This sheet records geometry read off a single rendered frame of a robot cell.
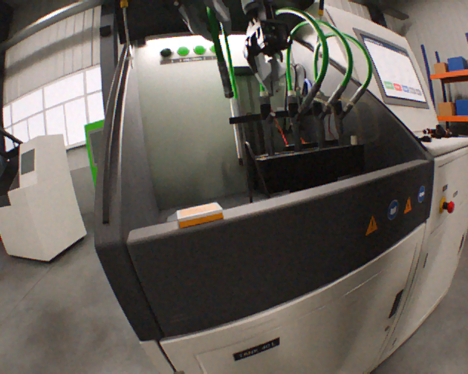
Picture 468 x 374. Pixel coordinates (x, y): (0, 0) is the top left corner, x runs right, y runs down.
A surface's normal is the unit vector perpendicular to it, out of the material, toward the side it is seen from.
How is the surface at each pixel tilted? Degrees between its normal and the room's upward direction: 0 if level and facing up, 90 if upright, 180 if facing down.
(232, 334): 90
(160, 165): 90
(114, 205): 43
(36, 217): 90
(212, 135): 90
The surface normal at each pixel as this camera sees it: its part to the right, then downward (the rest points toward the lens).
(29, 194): 0.99, -0.12
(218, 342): 0.30, 0.18
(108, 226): 0.11, -0.59
